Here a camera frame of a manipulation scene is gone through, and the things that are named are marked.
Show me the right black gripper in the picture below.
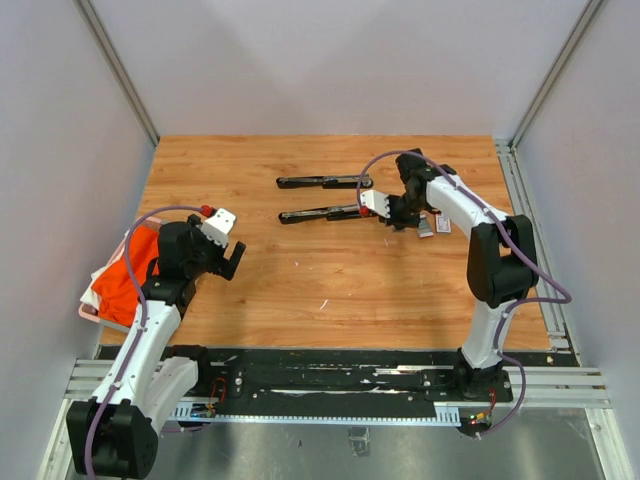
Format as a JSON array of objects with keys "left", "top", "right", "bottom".
[{"left": 377, "top": 192, "right": 426, "bottom": 230}]

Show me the black stapler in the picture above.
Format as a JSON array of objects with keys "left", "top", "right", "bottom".
[
  {"left": 278, "top": 204, "right": 362, "bottom": 225},
  {"left": 276, "top": 175, "right": 359, "bottom": 189}
]

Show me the staple box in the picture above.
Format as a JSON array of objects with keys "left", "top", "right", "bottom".
[{"left": 435, "top": 213, "right": 452, "bottom": 234}]

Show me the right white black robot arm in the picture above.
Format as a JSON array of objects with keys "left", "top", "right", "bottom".
[{"left": 374, "top": 149, "right": 541, "bottom": 400}]

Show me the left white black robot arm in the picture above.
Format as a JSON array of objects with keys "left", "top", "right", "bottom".
[{"left": 66, "top": 206, "right": 246, "bottom": 479}]

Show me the pink plastic basket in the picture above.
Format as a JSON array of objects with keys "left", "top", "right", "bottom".
[{"left": 79, "top": 217, "right": 162, "bottom": 329}]

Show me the orange cloth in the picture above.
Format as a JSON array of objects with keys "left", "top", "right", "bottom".
[{"left": 94, "top": 225, "right": 158, "bottom": 327}]

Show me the white cloth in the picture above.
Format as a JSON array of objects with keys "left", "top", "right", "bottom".
[{"left": 80, "top": 268, "right": 104, "bottom": 311}]

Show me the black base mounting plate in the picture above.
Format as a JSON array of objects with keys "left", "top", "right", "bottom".
[{"left": 192, "top": 349, "right": 513, "bottom": 410}]

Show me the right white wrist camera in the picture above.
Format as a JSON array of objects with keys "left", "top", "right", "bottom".
[{"left": 359, "top": 190, "right": 391, "bottom": 218}]

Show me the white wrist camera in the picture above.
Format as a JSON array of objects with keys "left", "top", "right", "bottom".
[
  {"left": 200, "top": 208, "right": 237, "bottom": 248},
  {"left": 359, "top": 190, "right": 391, "bottom": 218}
]

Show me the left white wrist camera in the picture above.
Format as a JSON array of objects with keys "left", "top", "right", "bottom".
[{"left": 200, "top": 208, "right": 237, "bottom": 248}]

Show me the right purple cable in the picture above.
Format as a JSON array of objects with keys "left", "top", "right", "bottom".
[{"left": 355, "top": 151, "right": 573, "bottom": 441}]

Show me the grey cable duct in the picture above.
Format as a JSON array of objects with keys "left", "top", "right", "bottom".
[{"left": 169, "top": 397, "right": 461, "bottom": 427}]

